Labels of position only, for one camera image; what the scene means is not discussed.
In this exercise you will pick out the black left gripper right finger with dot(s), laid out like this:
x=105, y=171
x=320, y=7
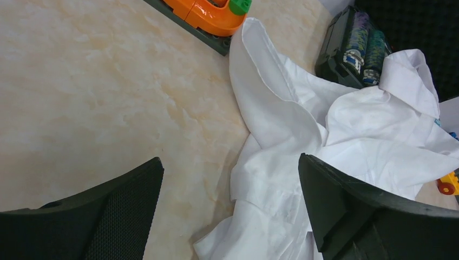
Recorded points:
x=352, y=219

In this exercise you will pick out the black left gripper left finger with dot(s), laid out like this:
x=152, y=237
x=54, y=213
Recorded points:
x=109, y=221

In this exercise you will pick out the white shirt garment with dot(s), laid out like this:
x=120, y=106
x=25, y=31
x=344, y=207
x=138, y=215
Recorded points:
x=386, y=135

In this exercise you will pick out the yellow toy car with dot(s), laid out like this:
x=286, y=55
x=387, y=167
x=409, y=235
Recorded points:
x=448, y=184

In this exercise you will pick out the black poker chip case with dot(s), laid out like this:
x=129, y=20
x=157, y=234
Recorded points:
x=361, y=35

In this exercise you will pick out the dark grey small baseplate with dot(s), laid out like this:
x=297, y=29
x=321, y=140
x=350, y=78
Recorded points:
x=218, y=43

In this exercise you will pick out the orange curved toy block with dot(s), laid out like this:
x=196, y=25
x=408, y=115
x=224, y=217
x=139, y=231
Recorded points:
x=213, y=17

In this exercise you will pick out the green small toy brick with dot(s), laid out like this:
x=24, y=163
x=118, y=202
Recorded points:
x=239, y=7

